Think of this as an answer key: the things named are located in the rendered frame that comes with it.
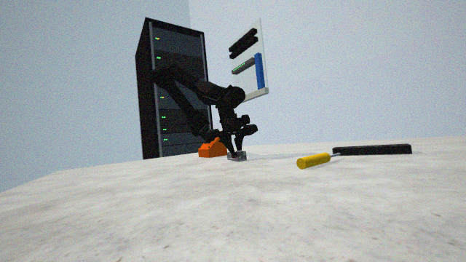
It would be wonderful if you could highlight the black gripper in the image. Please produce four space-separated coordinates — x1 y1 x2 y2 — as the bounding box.
205 111 258 157

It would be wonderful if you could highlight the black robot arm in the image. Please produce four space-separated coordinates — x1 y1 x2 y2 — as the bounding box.
149 63 250 141

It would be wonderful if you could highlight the yellow screwdriver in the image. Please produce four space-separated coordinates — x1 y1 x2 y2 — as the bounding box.
296 153 341 170

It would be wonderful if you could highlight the black flat bar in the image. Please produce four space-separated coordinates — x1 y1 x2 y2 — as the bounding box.
332 144 412 156

